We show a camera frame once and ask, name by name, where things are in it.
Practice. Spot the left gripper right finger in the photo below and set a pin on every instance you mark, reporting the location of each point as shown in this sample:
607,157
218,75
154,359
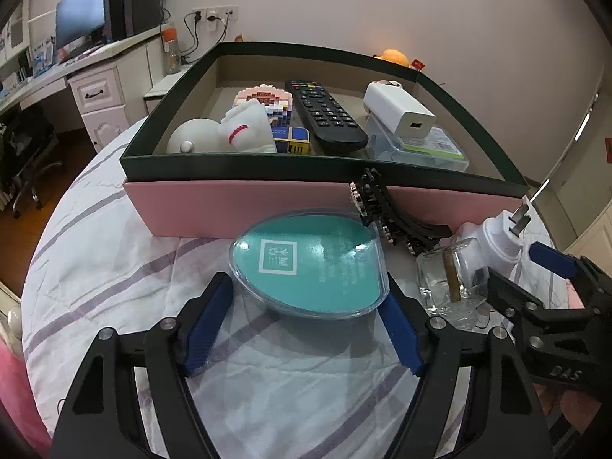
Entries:
502,416

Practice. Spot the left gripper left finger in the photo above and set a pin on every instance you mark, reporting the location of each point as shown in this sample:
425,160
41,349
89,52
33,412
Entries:
101,415

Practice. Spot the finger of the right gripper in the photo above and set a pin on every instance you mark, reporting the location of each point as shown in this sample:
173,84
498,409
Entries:
565,266
513,301

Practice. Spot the white travel plug adapter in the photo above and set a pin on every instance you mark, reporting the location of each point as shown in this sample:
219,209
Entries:
505,239

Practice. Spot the clear glass bottle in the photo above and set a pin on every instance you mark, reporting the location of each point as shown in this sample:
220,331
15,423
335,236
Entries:
453,282

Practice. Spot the black hair claw clip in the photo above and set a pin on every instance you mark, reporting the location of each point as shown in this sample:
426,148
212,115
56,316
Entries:
375,205

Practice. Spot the white usb charger cube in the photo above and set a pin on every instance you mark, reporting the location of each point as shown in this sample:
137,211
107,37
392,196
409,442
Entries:
402,114

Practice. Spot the teal heart plastic case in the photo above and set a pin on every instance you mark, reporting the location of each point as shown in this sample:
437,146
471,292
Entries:
317,265

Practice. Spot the pink white cat brick figure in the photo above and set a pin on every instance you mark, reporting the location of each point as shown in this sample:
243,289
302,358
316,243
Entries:
391,83

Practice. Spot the black remote control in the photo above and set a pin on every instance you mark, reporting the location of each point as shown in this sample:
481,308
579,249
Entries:
334,130

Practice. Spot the blue yellow small box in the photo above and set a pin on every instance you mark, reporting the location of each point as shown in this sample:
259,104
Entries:
291,140

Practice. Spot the white rabbit night light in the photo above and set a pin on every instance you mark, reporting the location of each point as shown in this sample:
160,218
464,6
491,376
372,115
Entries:
245,128

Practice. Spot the pink donut brick model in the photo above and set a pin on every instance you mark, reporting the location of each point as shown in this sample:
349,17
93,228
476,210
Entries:
277,101

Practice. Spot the white striped quilted tablecloth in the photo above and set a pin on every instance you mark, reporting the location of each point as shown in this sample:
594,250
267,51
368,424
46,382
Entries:
295,336

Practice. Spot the pink and black storage box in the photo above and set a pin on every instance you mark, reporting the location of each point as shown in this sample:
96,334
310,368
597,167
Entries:
220,194

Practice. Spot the orange octopus plush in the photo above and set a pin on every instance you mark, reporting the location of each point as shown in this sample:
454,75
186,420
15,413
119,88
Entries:
395,57

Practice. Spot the black office chair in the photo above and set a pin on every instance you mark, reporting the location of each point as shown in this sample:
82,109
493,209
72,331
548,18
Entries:
28,142

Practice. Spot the black white low tv cabinet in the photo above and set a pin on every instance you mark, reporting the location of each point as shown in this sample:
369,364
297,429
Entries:
153,97

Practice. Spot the white desk with drawers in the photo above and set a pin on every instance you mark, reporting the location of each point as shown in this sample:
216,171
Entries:
108,85

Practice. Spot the orange cap water bottle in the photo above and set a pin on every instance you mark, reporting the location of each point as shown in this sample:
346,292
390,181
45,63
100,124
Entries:
172,52

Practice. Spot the black computer monitor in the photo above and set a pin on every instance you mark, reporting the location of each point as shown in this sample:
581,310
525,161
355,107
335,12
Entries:
76,18

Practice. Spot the black computer tower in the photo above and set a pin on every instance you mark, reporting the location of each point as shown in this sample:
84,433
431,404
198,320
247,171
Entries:
127,18

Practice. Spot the wall power outlet strip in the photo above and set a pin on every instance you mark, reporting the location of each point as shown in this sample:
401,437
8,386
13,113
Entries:
225,12

